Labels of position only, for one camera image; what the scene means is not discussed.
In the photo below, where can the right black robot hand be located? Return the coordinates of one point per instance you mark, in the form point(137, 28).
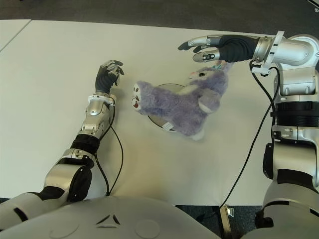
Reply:
point(231, 48)

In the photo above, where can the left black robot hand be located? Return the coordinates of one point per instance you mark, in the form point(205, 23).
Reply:
point(106, 79)

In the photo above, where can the purple plush bunny doll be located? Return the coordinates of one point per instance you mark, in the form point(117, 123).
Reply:
point(182, 104)

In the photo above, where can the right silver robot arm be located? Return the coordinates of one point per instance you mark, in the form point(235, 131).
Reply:
point(294, 104)

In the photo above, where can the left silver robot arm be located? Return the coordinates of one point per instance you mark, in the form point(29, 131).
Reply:
point(82, 139)

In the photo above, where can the white plate black rim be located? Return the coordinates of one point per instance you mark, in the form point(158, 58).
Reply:
point(159, 122)

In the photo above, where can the grey robot torso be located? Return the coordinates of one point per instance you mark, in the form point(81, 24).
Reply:
point(119, 219)

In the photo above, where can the grey caster wheel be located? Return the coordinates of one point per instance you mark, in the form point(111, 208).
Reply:
point(229, 211)

